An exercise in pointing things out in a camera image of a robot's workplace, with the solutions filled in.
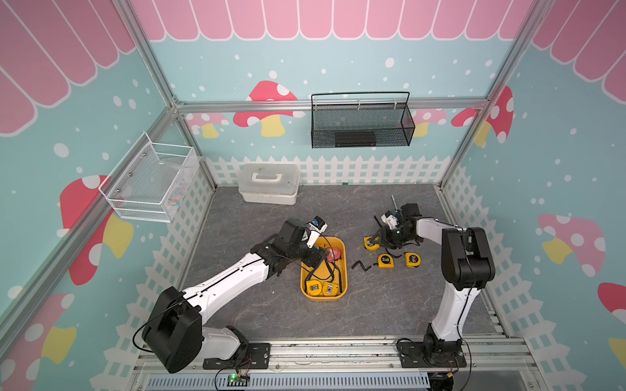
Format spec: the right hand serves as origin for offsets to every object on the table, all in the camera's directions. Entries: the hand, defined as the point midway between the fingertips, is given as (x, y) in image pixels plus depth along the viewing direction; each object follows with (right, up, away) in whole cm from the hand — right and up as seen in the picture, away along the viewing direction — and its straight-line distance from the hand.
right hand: (375, 241), depth 99 cm
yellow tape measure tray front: (-19, -15, -13) cm, 28 cm away
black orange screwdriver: (+12, +18, +17) cm, 28 cm away
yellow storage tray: (-19, -14, -10) cm, 25 cm away
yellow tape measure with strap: (+2, -7, -6) cm, 10 cm away
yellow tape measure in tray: (-25, -15, -13) cm, 32 cm away
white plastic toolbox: (-45, +25, +10) cm, 53 cm away
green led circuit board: (-48, -39, -26) cm, 67 cm away
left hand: (-23, -1, -16) cm, 28 cm away
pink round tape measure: (-16, -5, -4) cm, 17 cm away
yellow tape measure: (+13, -7, -5) cm, 16 cm away
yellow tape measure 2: (-1, -3, -2) cm, 3 cm away
